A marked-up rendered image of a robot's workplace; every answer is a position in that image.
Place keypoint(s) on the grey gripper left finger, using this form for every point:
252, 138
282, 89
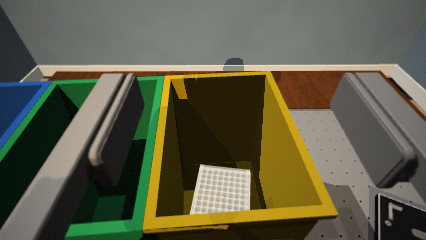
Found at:
94, 147

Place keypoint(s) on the blue bin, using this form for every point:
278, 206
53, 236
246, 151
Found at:
16, 101

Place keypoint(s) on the green returns bin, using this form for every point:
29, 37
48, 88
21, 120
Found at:
25, 152

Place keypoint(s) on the light grey flat base plate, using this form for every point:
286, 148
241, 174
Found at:
345, 179

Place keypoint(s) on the yellow open-top bin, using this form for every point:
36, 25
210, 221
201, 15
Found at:
235, 120

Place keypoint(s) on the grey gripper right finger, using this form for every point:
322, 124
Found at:
387, 134

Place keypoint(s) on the clear well plate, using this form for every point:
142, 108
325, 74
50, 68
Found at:
237, 186

